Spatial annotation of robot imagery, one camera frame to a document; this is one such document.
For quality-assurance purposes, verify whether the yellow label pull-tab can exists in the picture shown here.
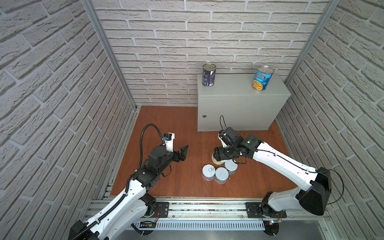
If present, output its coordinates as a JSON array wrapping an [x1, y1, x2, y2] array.
[[212, 154, 226, 165]]

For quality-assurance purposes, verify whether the blue label soup can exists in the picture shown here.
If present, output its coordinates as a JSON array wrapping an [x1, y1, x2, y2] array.
[[252, 66, 275, 91]]

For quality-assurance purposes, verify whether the dark purple label can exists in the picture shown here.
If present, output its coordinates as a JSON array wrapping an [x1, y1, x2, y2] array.
[[202, 64, 216, 87]]

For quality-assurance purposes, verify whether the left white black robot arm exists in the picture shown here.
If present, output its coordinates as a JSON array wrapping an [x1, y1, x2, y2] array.
[[68, 145, 189, 240]]

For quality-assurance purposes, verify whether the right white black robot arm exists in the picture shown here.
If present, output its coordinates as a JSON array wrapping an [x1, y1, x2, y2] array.
[[213, 128, 332, 218]]

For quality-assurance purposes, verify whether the silver top can right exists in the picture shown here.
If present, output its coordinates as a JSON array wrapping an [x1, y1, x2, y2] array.
[[225, 160, 238, 175]]

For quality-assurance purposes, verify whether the silver can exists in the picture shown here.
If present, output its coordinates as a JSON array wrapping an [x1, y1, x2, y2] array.
[[225, 160, 238, 175], [214, 167, 229, 185]]

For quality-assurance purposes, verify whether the white lid purple can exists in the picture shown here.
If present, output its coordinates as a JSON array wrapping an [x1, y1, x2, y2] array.
[[202, 164, 216, 182]]

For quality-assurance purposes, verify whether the grey metal cabinet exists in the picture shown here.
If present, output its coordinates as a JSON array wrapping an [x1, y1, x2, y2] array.
[[197, 74, 291, 132]]

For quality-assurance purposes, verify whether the silver top centre can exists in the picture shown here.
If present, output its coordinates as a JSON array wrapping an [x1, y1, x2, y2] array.
[[214, 167, 229, 185]]

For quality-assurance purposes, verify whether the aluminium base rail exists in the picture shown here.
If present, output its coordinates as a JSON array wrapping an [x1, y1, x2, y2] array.
[[86, 196, 328, 223]]

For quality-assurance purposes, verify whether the left black corrugated cable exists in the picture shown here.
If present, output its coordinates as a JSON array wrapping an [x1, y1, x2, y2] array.
[[70, 123, 164, 240]]

